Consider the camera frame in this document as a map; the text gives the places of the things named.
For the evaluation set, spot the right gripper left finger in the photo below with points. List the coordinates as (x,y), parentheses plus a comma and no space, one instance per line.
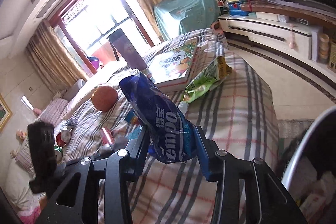
(78,202)

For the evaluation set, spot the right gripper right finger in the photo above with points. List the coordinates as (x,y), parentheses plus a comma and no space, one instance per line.
(266,199)

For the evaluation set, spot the blue tempo tissue bag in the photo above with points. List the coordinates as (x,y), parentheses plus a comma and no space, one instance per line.
(172,135)

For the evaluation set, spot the white rimmed trash bin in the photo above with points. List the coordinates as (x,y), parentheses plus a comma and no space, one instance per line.
(306,165)

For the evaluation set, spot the green can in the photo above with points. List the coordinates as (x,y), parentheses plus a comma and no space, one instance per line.
(58,153)

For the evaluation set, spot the red crushed can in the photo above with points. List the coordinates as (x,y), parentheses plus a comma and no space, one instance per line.
(63,138)

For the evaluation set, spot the striped sofa cushion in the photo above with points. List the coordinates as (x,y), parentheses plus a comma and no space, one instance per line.
(52,113)

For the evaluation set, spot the red cylindrical can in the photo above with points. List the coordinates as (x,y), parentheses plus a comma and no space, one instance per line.
(106,136)

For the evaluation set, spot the plaid blanket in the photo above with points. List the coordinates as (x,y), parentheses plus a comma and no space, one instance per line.
(238,115)

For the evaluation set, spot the red apple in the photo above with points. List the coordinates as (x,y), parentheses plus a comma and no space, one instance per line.
(104,98)

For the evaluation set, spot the left beige curtain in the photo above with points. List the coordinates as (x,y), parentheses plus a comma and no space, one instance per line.
(52,61)

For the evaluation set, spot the green snack bag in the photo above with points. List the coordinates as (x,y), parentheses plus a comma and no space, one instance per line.
(208,79)

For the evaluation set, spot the children picture book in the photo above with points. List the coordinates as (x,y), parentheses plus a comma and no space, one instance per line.
(171,71)

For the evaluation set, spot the purple thermos bottle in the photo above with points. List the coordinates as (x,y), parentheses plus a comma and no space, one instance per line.
(121,44)

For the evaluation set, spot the pink kettlebell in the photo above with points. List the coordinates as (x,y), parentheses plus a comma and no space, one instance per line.
(216,26)

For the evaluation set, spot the white tv cabinet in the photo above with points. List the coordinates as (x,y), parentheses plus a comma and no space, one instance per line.
(292,38)

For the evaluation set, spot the teal covered furniture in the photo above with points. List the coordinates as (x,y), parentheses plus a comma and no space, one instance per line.
(176,17)

